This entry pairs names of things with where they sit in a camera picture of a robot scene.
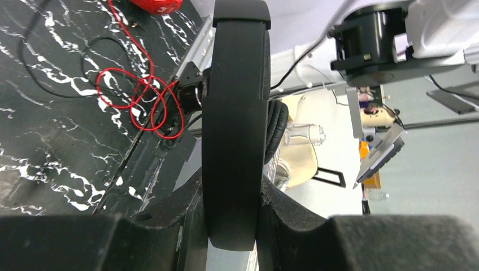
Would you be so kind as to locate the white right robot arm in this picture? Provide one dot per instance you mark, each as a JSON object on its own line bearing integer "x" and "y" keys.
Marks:
{"x": 380, "y": 43}

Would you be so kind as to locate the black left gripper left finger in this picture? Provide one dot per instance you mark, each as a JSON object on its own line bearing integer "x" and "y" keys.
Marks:
{"x": 169, "y": 235}

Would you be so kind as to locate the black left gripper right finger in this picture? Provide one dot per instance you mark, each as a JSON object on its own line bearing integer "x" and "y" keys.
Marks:
{"x": 291, "y": 237}

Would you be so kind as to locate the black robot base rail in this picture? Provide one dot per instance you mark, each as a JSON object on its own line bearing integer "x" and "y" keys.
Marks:
{"x": 152, "y": 167}

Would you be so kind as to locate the red and black headphones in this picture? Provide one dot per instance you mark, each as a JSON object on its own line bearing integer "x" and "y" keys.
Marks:
{"x": 158, "y": 7}

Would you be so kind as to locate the black on-ear headphones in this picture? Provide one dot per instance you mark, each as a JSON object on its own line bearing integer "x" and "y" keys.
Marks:
{"x": 234, "y": 123}

